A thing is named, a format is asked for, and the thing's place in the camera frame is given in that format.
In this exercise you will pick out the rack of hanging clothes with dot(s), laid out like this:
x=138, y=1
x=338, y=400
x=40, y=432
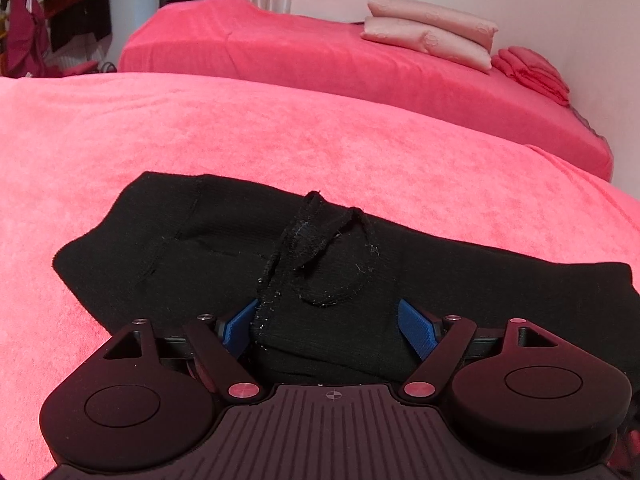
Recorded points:
x=55, y=10

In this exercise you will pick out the stack of folded red blankets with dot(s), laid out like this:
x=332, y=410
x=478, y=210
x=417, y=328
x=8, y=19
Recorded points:
x=532, y=72

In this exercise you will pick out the bed with pink cover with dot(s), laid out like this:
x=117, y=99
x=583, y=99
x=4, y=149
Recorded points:
x=300, y=55

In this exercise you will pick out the black pants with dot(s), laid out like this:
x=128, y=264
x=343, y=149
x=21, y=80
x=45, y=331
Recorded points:
x=200, y=260

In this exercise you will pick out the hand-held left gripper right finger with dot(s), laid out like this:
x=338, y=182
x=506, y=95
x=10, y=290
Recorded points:
x=416, y=330

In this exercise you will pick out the pale pink pillow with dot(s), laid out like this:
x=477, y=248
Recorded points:
x=425, y=40
x=430, y=15

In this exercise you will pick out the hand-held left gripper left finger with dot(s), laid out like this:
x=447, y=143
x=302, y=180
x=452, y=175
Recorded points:
x=240, y=330

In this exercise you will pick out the pink fleece blanket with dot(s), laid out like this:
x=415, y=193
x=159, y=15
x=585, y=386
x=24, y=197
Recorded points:
x=250, y=130

